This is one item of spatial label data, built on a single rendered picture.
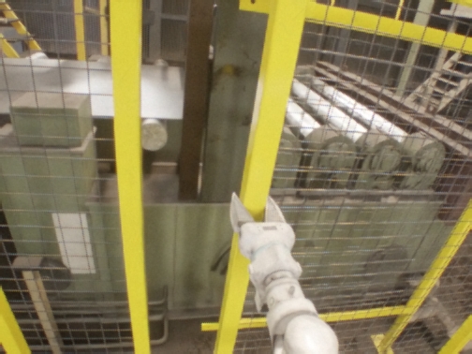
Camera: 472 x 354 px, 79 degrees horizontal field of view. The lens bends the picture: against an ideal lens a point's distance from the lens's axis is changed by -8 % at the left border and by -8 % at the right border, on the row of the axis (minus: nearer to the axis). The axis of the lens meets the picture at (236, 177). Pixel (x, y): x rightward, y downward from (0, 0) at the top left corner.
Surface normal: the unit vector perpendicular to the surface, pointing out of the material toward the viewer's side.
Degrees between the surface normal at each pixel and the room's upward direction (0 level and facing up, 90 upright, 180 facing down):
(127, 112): 90
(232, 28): 90
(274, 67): 90
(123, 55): 90
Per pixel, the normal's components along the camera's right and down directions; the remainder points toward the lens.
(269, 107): 0.15, 0.51
